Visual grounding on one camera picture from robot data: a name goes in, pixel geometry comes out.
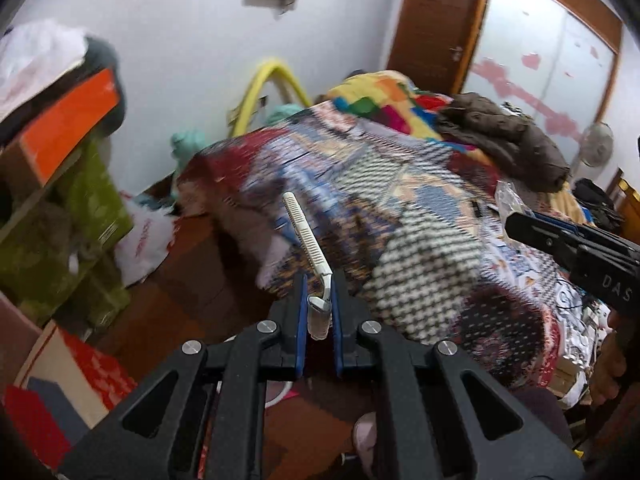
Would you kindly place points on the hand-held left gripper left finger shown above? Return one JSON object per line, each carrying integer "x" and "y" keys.
{"x": 301, "y": 330}

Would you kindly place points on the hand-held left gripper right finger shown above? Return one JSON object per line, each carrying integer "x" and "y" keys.
{"x": 336, "y": 330}

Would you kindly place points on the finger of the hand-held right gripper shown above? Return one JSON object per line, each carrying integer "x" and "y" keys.
{"x": 562, "y": 222}
{"x": 545, "y": 237}

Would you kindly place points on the clear plastic wrapper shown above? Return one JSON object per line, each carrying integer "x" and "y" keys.
{"x": 509, "y": 199}

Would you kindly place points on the white plastic waste bin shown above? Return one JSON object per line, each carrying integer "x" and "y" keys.
{"x": 281, "y": 393}

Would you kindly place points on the white hair comb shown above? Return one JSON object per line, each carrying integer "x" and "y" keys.
{"x": 305, "y": 230}

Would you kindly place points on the person's right hand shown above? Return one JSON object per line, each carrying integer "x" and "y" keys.
{"x": 607, "y": 370}

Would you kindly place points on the yellow fleece blanket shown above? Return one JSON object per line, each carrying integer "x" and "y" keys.
{"x": 567, "y": 205}

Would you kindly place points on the black striped bag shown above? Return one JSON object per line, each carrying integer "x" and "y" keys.
{"x": 597, "y": 205}

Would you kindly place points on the wooden bed headboard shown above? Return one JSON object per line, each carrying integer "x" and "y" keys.
{"x": 627, "y": 192}

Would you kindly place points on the standing electric fan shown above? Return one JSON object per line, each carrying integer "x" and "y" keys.
{"x": 596, "y": 145}

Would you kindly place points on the brown puffer jacket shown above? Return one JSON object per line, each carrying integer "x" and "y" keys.
{"x": 505, "y": 135}

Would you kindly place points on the pink slipper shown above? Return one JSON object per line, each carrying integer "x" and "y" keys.
{"x": 364, "y": 435}

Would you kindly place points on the patchwork checkered blanket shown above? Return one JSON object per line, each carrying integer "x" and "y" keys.
{"x": 400, "y": 240}

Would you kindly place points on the person's leg in dark trousers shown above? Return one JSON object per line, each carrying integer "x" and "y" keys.
{"x": 547, "y": 415}

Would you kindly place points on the wardrobe with frosted sliding doors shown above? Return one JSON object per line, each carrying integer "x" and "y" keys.
{"x": 545, "y": 45}

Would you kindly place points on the white plastic bag red print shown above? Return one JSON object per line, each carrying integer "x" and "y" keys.
{"x": 145, "y": 240}

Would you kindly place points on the rainbow block pattern blanket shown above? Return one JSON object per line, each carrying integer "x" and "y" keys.
{"x": 380, "y": 100}

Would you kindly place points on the teal plush toy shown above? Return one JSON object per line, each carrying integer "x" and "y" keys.
{"x": 190, "y": 145}

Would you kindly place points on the red patterned paper bag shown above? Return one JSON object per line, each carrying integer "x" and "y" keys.
{"x": 75, "y": 390}

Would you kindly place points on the brown wooden door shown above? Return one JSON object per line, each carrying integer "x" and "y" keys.
{"x": 435, "y": 25}

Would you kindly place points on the green floral box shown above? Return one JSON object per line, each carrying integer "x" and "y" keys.
{"x": 85, "y": 220}

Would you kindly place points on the yellow foam hoop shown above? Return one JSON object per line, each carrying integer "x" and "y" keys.
{"x": 260, "y": 82}

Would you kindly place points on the orange cardboard box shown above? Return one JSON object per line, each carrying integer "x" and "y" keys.
{"x": 65, "y": 125}

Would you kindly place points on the dark grey cloth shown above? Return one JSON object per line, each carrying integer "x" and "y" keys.
{"x": 107, "y": 75}

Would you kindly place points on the white cloth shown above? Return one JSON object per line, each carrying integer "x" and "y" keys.
{"x": 35, "y": 60}

